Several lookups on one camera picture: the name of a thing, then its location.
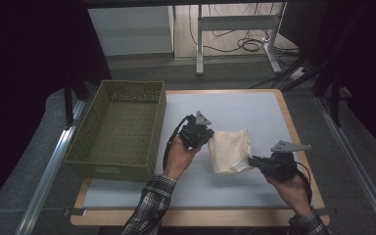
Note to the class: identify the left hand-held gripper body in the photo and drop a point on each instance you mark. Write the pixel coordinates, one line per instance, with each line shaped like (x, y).
(192, 133)

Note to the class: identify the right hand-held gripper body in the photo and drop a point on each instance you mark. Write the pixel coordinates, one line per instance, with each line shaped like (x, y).
(280, 164)

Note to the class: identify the cream printed cloth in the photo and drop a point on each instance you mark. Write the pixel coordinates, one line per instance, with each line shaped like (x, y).
(230, 151)

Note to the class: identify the green woven plastic basket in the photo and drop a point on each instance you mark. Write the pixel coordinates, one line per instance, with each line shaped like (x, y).
(120, 137)

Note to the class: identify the person's left hand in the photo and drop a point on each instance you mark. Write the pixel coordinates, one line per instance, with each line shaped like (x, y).
(179, 160)

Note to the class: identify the person's right hand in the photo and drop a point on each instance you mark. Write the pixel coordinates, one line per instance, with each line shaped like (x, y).
(292, 194)

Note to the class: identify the black metal stand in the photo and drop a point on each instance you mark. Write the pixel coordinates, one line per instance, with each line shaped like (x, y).
(68, 104)
(334, 98)

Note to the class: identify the white power strip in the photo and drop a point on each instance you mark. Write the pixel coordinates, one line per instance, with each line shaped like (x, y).
(297, 73)

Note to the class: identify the white cabinet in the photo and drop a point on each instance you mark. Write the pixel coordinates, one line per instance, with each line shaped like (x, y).
(130, 29)

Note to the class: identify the dark curtain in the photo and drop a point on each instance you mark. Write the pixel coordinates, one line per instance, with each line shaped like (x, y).
(23, 81)
(372, 65)

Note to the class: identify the white table board wooden frame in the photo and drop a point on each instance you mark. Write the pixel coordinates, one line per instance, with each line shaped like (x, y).
(235, 107)

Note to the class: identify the aluminium rail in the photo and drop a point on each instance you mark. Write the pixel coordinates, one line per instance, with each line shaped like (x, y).
(355, 166)
(50, 173)

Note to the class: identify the white metal desk frame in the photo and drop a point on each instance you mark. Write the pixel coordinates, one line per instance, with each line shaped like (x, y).
(238, 23)

